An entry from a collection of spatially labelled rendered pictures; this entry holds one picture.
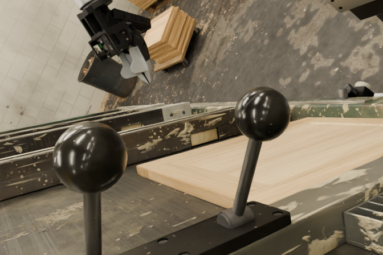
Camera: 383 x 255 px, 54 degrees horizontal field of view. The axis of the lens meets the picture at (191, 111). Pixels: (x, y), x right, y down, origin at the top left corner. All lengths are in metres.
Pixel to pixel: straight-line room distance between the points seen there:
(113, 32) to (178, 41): 3.05
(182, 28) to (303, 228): 3.66
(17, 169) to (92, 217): 0.57
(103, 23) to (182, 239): 0.62
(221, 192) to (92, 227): 0.28
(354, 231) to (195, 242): 0.15
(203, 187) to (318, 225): 0.22
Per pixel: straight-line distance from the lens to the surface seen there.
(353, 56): 2.34
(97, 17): 0.85
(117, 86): 5.01
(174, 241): 0.31
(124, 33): 0.86
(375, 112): 0.90
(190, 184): 0.56
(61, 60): 5.98
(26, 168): 0.79
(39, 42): 5.97
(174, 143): 0.88
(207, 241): 0.30
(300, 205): 0.37
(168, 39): 3.80
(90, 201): 0.22
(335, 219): 0.37
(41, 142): 1.28
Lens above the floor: 1.59
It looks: 28 degrees down
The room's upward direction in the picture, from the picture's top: 62 degrees counter-clockwise
